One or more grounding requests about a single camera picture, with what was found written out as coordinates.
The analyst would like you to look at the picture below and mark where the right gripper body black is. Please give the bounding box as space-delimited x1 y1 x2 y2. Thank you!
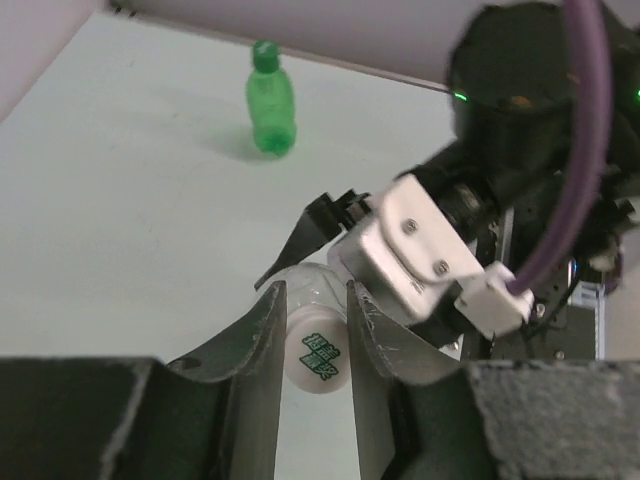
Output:
329 187 501 361

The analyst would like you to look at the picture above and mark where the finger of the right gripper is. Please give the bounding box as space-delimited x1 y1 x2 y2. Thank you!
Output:
254 193 345 290

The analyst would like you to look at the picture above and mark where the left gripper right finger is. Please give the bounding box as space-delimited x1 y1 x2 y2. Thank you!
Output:
347 282 639 479

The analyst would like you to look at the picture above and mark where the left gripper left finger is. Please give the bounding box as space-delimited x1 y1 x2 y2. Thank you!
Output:
1 282 287 479

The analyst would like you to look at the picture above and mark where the clear plastic bottle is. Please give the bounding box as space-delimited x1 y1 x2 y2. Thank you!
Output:
271 262 347 317

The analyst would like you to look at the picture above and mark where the white bottle cap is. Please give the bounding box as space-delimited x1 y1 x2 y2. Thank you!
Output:
284 304 350 395

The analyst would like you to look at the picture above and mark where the green plastic bottle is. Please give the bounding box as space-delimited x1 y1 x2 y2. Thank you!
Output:
245 59 297 157

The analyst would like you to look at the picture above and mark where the green bottle cap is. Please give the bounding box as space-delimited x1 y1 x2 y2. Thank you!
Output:
251 40 280 74

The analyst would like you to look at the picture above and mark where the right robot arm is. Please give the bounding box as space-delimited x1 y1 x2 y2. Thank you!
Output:
264 1 639 347

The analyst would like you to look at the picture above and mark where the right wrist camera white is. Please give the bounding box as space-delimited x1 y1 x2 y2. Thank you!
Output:
327 175 534 346

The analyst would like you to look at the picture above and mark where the grey slotted cable duct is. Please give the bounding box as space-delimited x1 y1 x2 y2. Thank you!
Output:
565 282 606 360

